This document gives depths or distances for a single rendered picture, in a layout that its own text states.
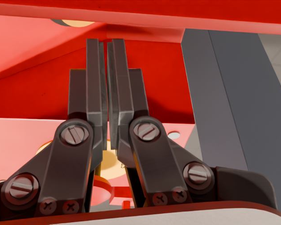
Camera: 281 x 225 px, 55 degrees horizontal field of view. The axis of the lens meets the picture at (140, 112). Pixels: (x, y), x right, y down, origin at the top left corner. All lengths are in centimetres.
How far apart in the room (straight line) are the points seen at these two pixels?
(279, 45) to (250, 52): 44
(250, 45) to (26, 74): 78
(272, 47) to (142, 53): 111
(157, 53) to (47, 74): 8
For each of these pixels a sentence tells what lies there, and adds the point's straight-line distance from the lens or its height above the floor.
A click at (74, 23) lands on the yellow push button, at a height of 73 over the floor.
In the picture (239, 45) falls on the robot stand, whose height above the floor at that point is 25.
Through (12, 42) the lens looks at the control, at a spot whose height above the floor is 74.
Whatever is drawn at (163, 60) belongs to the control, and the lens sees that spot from 20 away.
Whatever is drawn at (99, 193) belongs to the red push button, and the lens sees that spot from 19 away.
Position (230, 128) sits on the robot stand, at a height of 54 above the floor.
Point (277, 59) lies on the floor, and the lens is 136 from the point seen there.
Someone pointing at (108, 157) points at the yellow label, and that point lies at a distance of 20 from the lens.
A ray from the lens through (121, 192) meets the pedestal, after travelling 235.
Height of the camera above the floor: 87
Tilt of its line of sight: 36 degrees down
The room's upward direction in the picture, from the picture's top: 178 degrees clockwise
